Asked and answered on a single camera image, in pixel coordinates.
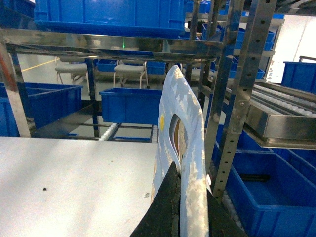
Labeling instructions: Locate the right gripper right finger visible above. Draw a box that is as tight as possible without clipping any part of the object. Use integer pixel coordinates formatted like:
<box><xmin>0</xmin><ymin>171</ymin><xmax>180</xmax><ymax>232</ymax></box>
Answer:
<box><xmin>207</xmin><ymin>190</ymin><xmax>247</xmax><ymax>237</ymax></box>

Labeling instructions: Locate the blue bin below shelf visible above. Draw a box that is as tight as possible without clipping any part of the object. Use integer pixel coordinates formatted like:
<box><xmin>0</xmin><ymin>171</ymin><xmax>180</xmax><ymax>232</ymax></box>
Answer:
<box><xmin>99</xmin><ymin>88</ymin><xmax>162</xmax><ymax>125</ymax></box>

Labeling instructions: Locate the grey chair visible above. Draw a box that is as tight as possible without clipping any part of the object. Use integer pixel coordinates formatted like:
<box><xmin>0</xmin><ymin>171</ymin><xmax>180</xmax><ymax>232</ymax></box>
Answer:
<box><xmin>113</xmin><ymin>60</ymin><xmax>150</xmax><ymax>89</ymax></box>

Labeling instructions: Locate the stainless steel shelf edge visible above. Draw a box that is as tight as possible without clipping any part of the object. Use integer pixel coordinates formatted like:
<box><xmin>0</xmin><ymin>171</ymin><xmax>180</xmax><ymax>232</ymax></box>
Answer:
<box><xmin>0</xmin><ymin>29</ymin><xmax>223</xmax><ymax>62</ymax></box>

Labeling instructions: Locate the roller conveyor rack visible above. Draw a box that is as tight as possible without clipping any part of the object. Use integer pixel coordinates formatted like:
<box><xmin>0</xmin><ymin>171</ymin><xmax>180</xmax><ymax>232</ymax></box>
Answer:
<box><xmin>244</xmin><ymin>82</ymin><xmax>316</xmax><ymax>150</ymax></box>

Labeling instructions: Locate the blue bin lower right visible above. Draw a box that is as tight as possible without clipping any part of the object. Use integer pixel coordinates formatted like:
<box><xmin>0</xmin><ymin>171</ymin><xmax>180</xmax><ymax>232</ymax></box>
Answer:
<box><xmin>226</xmin><ymin>133</ymin><xmax>316</xmax><ymax>237</ymax></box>

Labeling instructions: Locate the large blue plastic bin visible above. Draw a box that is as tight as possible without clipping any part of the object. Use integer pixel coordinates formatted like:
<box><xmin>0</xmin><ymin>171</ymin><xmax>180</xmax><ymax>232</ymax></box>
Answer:
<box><xmin>34</xmin><ymin>0</ymin><xmax>186</xmax><ymax>39</ymax></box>

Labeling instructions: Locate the flower gift bag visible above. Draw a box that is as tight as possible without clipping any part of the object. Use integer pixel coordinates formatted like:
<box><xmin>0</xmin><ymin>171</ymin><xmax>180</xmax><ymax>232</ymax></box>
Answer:
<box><xmin>151</xmin><ymin>65</ymin><xmax>209</xmax><ymax>237</ymax></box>

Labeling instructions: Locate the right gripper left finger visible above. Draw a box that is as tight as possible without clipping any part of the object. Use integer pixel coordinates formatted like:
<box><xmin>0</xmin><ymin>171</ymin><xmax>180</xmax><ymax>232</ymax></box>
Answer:
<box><xmin>131</xmin><ymin>162</ymin><xmax>181</xmax><ymax>237</ymax></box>

